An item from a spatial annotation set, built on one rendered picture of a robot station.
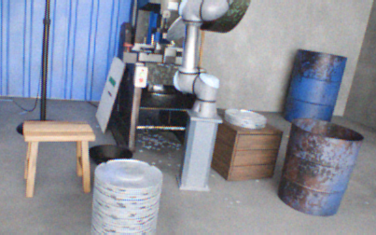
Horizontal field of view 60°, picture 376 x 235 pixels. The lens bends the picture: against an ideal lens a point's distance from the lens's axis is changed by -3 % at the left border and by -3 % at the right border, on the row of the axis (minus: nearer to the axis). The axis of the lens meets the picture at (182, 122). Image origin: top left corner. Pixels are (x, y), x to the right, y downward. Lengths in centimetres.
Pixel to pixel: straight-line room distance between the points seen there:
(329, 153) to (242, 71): 255
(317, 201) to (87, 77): 261
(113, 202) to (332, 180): 123
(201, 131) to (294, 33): 298
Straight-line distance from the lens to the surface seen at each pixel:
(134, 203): 139
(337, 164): 202
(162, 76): 246
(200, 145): 196
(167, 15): 257
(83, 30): 369
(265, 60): 448
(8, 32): 371
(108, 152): 238
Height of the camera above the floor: 93
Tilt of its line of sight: 16 degrees down
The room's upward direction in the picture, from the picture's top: 9 degrees clockwise
